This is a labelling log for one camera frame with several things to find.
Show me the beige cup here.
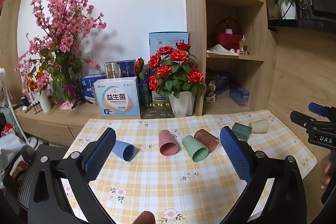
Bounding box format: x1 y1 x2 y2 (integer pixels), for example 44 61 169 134
248 119 270 134

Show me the yellow checked floral tablecloth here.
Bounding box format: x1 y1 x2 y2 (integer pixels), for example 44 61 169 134
61 110 319 224

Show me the folded white cloth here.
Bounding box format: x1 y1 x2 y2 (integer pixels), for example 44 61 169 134
207 44 231 55

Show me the black speckled shelf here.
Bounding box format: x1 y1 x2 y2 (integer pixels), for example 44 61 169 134
268 18 336 39

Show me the pink blossom bouquet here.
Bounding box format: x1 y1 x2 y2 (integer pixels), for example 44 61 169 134
14 0 108 106

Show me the green cup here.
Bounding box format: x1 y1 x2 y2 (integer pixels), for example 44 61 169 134
182 135 209 162

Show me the pink crumpled cloth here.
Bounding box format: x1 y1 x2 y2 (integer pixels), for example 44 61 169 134
60 101 82 110

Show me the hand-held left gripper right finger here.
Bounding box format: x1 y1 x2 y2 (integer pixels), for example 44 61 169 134
220 126 308 224

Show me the dark blue slim box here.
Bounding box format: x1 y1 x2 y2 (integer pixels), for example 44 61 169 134
138 82 150 104

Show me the white and blue carton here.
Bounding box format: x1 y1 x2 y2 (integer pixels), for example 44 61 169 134
94 76 141 117

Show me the red rose plant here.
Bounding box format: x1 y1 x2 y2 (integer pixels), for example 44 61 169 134
134 42 205 99

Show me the purple small box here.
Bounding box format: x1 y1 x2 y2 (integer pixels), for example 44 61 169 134
229 85 250 106

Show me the black appliance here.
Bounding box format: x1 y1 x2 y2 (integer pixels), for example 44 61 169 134
294 0 336 22

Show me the white slim vase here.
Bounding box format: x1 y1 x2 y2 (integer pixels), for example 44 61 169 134
39 90 52 113

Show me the blue cup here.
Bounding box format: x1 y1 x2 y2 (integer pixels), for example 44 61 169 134
112 140 136 162

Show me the white plastic bag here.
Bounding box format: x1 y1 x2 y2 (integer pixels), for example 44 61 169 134
0 133 29 161

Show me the gold patterned tray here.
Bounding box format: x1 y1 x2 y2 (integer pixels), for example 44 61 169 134
141 101 174 119

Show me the dark teal cup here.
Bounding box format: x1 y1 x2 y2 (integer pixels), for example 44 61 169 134
231 122 253 141

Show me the wooden sideboard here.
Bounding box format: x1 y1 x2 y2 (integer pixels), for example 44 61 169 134
15 101 204 147

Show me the pink cup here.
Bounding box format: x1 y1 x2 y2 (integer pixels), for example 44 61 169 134
158 130 179 156

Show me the brown cup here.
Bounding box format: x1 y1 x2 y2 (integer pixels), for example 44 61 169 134
194 129 220 153

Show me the red basket with handle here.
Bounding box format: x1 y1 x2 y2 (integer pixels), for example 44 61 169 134
215 18 242 52

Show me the gold and navy box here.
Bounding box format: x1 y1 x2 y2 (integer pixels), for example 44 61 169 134
104 59 137 80

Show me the blue and white box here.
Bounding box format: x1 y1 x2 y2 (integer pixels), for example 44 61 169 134
79 73 107 104

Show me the dark blue printed tin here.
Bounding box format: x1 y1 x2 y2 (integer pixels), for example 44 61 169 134
205 72 233 103

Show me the pale blue tall box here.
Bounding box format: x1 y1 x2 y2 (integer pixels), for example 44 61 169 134
149 31 189 56

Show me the person's left hand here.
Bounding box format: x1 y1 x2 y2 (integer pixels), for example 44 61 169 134
134 211 156 224

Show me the row of small brown bottles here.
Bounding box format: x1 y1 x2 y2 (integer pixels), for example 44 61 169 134
24 98 59 114

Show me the clear perfume bottle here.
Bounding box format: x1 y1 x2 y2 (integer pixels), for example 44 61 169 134
239 35 248 55

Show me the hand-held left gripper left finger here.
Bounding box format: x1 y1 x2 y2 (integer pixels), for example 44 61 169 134
26 127 117 224

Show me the person's right hand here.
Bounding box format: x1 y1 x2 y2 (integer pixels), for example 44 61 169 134
320 153 336 191

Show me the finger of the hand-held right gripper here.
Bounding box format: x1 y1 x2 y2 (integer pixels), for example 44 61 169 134
290 111 319 133
308 102 336 120

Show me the white faceted flower pot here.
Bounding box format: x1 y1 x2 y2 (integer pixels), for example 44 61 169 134
168 91 196 117

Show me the wooden shelf unit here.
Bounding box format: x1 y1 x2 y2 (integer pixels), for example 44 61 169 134
183 0 279 117

